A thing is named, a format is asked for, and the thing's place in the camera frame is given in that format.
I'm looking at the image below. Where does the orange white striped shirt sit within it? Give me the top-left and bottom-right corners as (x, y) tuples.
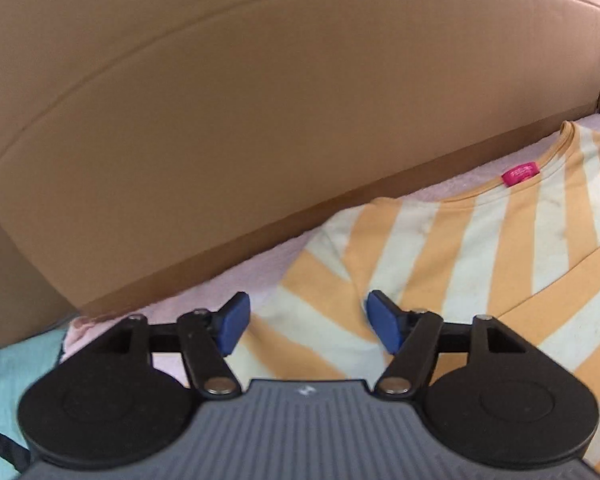
(229, 120), (600, 480)

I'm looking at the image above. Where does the left cardboard box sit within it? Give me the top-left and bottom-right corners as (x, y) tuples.
(0, 226), (76, 349)

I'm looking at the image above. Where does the large cardboard box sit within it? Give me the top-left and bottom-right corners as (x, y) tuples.
(0, 0), (600, 313)

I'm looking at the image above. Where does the teal garment with black strap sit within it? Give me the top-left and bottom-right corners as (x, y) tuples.
(0, 326), (74, 480)

